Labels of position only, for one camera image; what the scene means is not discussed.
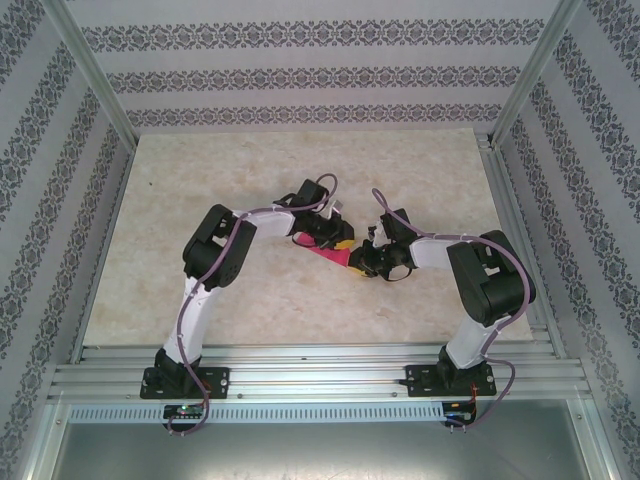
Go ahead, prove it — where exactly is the pink paper sheet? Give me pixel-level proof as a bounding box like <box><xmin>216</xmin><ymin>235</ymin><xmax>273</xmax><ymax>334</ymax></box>
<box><xmin>292</xmin><ymin>231</ymin><xmax>354</xmax><ymax>269</ymax></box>

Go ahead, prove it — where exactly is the grey metal sheet panel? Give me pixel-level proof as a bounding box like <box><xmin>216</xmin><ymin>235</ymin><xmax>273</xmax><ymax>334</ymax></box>
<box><xmin>44</xmin><ymin>399</ymin><xmax>609</xmax><ymax>480</ymax></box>

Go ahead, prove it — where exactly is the circuit board with orange part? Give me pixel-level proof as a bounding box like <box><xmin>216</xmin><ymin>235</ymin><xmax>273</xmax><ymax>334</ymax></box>
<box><xmin>443</xmin><ymin>399</ymin><xmax>479</xmax><ymax>426</ymax></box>

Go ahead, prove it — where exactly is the circuit board with green light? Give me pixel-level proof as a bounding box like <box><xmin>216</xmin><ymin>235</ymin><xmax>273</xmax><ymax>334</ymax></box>
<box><xmin>162</xmin><ymin>403</ymin><xmax>207</xmax><ymax>420</ymax></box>

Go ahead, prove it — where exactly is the black right gripper cable loop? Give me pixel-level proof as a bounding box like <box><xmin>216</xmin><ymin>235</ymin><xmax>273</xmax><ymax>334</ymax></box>
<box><xmin>382</xmin><ymin>264</ymin><xmax>415</xmax><ymax>283</ymax></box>

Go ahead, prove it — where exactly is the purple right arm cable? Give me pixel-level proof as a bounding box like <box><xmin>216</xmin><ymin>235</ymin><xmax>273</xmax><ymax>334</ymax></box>
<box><xmin>369</xmin><ymin>187</ymin><xmax>532</xmax><ymax>435</ymax></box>

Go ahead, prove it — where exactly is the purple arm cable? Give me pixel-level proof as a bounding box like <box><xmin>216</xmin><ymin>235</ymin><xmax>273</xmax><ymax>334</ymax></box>
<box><xmin>369</xmin><ymin>187</ymin><xmax>532</xmax><ymax>435</ymax></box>
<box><xmin>167</xmin><ymin>172</ymin><xmax>339</xmax><ymax>440</ymax></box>

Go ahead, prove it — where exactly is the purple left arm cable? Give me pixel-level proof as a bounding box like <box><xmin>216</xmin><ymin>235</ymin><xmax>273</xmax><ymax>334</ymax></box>
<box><xmin>167</xmin><ymin>172</ymin><xmax>339</xmax><ymax>440</ymax></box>

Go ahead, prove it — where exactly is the aluminium mounting rail beam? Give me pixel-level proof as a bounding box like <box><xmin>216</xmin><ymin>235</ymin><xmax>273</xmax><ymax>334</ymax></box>
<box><xmin>47</xmin><ymin>343</ymin><xmax>587</xmax><ymax>404</ymax></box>

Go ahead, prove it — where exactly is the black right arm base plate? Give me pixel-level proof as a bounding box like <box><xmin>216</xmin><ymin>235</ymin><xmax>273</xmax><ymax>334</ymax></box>
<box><xmin>405</xmin><ymin>363</ymin><xmax>497</xmax><ymax>399</ymax></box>

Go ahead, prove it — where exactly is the wide aluminium side rail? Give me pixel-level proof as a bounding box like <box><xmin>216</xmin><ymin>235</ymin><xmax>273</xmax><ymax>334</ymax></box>
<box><xmin>479</xmin><ymin>134</ymin><xmax>569</xmax><ymax>359</ymax></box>

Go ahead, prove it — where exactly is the slotted grey cable duct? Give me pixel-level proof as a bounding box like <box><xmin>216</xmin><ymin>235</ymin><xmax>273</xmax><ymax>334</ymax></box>
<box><xmin>67</xmin><ymin>402</ymin><xmax>449</xmax><ymax>425</ymax></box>

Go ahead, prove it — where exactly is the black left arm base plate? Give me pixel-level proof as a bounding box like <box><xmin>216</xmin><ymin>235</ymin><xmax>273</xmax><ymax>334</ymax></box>
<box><xmin>141</xmin><ymin>366</ymin><xmax>232</xmax><ymax>401</ymax></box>

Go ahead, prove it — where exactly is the narrow aluminium side rail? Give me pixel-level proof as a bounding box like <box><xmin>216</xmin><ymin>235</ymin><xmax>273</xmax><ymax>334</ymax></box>
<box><xmin>69</xmin><ymin>144</ymin><xmax>137</xmax><ymax>364</ymax></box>

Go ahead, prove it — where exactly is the aluminium frame post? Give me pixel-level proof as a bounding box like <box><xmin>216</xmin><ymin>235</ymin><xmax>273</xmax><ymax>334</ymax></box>
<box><xmin>38</xmin><ymin>0</ymin><xmax>140</xmax><ymax>151</ymax></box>
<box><xmin>492</xmin><ymin>0</ymin><xmax>586</xmax><ymax>149</ymax></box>

